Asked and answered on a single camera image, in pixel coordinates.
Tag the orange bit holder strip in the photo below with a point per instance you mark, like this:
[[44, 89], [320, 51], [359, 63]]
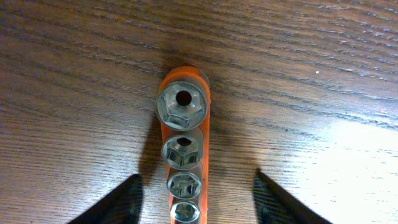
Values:
[[183, 109]]

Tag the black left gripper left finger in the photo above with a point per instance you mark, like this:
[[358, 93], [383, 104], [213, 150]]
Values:
[[122, 205]]

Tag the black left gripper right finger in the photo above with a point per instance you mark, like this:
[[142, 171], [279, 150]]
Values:
[[274, 205]]

